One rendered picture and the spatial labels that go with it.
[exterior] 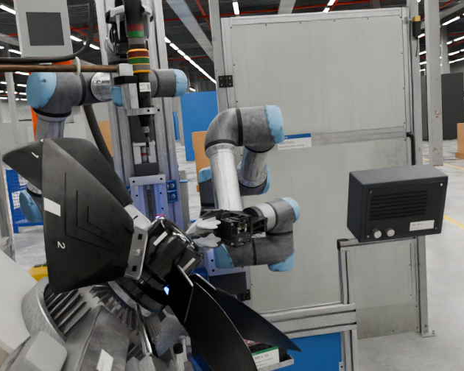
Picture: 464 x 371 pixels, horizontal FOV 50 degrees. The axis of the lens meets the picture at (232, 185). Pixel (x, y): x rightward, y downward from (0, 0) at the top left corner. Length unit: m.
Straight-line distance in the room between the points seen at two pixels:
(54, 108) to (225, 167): 0.56
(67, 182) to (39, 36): 4.37
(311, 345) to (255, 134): 0.66
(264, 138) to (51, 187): 0.89
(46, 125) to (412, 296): 2.48
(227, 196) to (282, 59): 1.66
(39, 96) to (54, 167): 0.88
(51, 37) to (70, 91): 3.48
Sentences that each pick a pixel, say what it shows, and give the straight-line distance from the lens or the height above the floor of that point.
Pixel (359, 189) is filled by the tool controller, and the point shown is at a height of 1.21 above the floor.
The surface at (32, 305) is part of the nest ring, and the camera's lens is 0.96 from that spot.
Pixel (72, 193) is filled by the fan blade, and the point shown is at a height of 1.35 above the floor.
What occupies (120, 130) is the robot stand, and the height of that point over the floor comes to 1.43.
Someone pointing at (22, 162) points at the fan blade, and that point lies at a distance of 1.03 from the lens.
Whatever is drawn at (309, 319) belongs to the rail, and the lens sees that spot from 1.55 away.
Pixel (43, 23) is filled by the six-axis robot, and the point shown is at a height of 2.45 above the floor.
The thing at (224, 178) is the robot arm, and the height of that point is 1.28.
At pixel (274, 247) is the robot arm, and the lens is 1.34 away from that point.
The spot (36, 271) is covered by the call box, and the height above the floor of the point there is 1.07.
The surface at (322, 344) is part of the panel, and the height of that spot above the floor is 0.74.
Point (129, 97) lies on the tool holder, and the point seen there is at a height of 1.50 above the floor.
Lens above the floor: 1.44
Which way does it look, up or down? 8 degrees down
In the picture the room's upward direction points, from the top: 5 degrees counter-clockwise
